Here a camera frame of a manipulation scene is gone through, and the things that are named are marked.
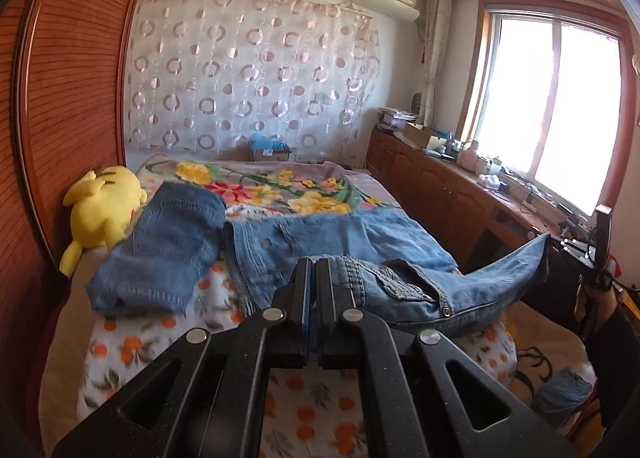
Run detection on stack of papers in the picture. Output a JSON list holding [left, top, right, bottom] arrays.
[[376, 107, 418, 131]]

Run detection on long wooden cabinet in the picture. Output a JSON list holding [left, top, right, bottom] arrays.
[[365, 125, 596, 279]]

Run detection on dark blue jeans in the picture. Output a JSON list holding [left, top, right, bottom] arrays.
[[530, 368, 596, 416]]

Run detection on beige window curtain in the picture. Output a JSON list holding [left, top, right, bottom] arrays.
[[417, 0, 453, 126]]

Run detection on white jug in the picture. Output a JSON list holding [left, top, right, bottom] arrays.
[[460, 140, 481, 171]]

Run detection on light blue jeans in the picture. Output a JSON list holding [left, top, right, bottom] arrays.
[[222, 210, 551, 339]]

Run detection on folded medium blue jeans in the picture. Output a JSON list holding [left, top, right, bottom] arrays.
[[85, 181, 227, 316]]

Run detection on person's right hand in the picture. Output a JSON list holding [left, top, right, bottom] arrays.
[[574, 274, 617, 339]]

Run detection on sheer circle-patterned curtain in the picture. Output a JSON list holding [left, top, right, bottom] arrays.
[[122, 0, 383, 159]]

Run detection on wood-framed window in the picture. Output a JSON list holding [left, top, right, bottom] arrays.
[[457, 0, 638, 219]]

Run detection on yellow plush toy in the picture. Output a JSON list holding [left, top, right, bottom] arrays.
[[59, 165, 148, 279]]

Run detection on person's right forearm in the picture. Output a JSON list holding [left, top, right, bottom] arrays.
[[582, 305, 640, 431]]

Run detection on open cardboard box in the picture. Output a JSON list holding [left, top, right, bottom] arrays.
[[402, 122, 446, 149]]

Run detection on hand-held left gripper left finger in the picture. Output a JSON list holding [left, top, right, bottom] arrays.
[[50, 259, 313, 458]]

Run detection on small black tripod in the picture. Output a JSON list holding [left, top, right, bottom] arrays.
[[557, 215, 588, 244]]

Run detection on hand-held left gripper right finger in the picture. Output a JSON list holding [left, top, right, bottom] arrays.
[[316, 259, 576, 458]]

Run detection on floral blanket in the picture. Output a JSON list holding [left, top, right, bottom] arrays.
[[135, 155, 598, 439]]

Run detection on orange fruit print sheet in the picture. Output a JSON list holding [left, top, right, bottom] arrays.
[[82, 208, 518, 458]]

